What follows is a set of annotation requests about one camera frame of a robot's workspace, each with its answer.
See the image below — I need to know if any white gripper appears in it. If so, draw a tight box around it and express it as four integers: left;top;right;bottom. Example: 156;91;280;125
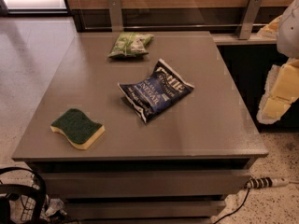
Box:
256;0;299;124

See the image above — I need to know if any green and yellow sponge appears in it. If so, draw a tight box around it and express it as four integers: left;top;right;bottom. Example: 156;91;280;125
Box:
50;108;105;150

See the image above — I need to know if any grey drawer cabinet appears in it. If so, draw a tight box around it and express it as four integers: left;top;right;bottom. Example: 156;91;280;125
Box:
13;32;267;224

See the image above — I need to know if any white power strip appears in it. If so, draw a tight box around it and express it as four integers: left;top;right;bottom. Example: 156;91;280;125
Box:
245;177;290;189

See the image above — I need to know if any blue vinegar chips bag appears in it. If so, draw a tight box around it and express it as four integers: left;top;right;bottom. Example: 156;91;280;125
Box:
118;59;194;123

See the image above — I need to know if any upper grey drawer front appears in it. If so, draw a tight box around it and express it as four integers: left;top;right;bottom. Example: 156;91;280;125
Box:
42;170;250;199

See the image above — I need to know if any grey drawer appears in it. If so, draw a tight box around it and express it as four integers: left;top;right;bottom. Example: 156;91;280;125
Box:
42;170;250;199
66;201;225;219

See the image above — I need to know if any green snack bag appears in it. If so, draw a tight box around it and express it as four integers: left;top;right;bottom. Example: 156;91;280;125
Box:
108;32;154;58

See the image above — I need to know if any lower grey drawer front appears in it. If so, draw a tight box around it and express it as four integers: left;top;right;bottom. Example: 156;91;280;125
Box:
66;201;225;219

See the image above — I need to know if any right metal bracket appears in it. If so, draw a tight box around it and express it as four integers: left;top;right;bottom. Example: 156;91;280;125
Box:
236;0;263;40

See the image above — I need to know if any metal bracket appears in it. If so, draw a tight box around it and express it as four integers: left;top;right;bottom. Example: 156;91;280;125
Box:
107;0;123;32
236;0;263;40

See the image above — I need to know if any black power cable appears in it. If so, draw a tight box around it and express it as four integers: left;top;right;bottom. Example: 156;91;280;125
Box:
211;187;251;224

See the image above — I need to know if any left metal bracket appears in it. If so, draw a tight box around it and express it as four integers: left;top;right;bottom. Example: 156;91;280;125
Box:
107;0;123;32

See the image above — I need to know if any horizontal metal rail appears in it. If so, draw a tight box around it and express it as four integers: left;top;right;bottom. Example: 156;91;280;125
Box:
81;23;269;30

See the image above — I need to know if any black chair frame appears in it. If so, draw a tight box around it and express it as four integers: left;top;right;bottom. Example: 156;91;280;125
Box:
0;167;48;224

